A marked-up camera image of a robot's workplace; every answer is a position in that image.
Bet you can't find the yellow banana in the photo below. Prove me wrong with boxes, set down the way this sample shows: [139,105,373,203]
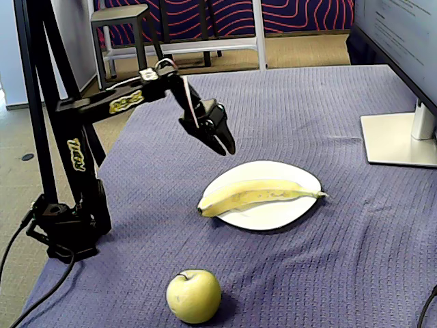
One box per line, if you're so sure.
[197,179,329,219]

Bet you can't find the white plate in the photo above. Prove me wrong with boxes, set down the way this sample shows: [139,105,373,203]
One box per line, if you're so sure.
[202,160,324,232]

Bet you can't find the blue textured table cloth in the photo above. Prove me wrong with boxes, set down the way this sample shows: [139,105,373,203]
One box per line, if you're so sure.
[20,64,437,328]

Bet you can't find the grey stool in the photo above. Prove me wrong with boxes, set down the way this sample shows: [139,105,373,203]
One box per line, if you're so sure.
[90,3,170,92]

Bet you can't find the purple backdrop with red lines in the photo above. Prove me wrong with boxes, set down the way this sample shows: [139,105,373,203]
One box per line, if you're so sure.
[94,0,356,47]

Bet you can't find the green apple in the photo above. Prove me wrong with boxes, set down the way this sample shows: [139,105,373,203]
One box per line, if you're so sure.
[165,269,223,325]

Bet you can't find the silver monitor stand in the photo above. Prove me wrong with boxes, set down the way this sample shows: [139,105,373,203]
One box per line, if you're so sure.
[360,98,437,168]

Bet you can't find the computer monitor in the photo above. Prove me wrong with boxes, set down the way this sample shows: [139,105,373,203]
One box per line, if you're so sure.
[353,0,437,117]

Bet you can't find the white metal table frame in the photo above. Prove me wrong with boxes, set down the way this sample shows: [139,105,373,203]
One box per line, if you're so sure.
[102,0,268,78]

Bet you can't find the black stool frame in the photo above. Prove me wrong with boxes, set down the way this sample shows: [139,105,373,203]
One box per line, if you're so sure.
[158,0,223,71]

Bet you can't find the black camera stand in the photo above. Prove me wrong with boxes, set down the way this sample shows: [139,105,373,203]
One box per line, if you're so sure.
[13,0,107,206]

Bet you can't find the black cable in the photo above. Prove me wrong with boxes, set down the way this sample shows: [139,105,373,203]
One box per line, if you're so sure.
[0,208,35,284]
[10,251,76,328]
[418,283,437,328]

